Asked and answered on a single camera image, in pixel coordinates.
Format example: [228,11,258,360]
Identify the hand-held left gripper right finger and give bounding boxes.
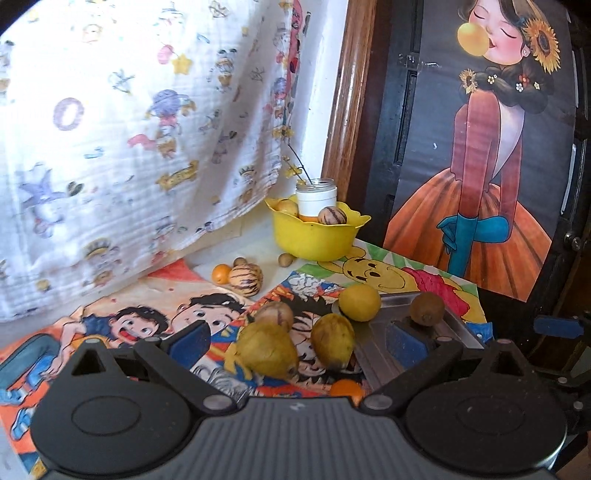
[362,322,539,411]

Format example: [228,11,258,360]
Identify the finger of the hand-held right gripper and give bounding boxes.
[533,314,585,340]

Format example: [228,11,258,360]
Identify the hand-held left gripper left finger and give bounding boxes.
[58,320,237,411]

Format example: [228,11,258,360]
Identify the large striped pepino melon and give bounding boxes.
[229,265,264,291]

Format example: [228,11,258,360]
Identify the yellow bowl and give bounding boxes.
[264,196,371,262]

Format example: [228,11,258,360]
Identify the brown kiwi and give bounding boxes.
[410,292,446,326]

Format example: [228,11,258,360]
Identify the metal tray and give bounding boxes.
[339,292,485,391]

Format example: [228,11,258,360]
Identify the yellow lemon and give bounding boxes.
[338,284,382,322]

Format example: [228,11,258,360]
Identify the green mango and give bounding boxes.
[310,314,356,370]

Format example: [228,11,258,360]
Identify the yellow-green pear left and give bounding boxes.
[235,322,300,380]

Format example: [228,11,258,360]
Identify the orange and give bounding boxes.
[330,379,366,407]

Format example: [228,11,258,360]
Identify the brown round fruit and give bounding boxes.
[254,301,295,332]

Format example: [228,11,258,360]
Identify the white jar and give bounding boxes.
[295,178,339,220]

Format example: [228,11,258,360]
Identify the white printed blanket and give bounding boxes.
[0,0,305,324]

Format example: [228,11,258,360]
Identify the wall poster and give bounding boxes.
[383,0,580,303]

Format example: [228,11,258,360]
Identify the wooden door frame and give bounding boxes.
[322,0,384,204]

